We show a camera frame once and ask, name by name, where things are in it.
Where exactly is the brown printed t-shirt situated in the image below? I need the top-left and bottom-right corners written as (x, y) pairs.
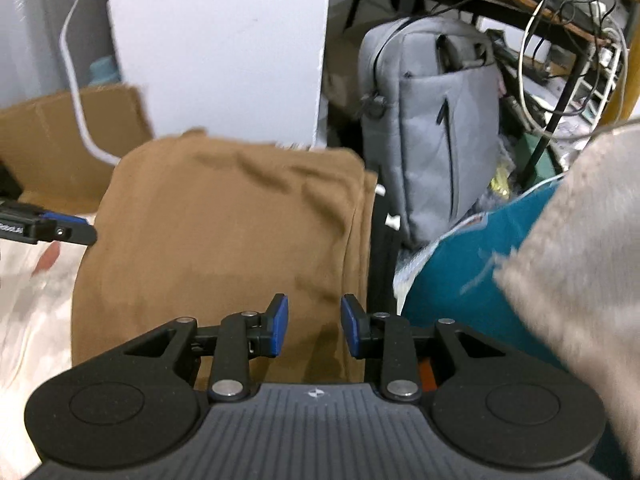
top-left (70, 130), bottom-right (378, 391)

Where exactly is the flattened cardboard sheet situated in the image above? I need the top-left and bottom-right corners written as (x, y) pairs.
top-left (0, 84), bottom-right (155, 211)

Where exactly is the teal cloth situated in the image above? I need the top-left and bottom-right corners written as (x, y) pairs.
top-left (395, 180), bottom-right (571, 386)

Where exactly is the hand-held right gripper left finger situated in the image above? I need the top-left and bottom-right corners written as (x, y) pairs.
top-left (127, 294), bottom-right (291, 402)

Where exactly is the white printed bedsheet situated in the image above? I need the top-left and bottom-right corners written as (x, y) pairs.
top-left (0, 212), bottom-right (101, 480)

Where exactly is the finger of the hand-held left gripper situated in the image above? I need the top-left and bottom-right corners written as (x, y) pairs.
top-left (30, 212), bottom-right (98, 247)

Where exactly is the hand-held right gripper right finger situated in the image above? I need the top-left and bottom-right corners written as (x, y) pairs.
top-left (341, 294), bottom-right (503, 403)

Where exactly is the grey laptop bag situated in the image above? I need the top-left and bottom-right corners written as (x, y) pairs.
top-left (357, 16), bottom-right (503, 248)

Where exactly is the beige cloth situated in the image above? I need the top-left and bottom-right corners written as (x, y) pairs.
top-left (492, 117), bottom-right (640, 480)

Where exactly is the looped white cable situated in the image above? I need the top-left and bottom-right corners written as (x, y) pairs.
top-left (517, 0), bottom-right (628, 138)

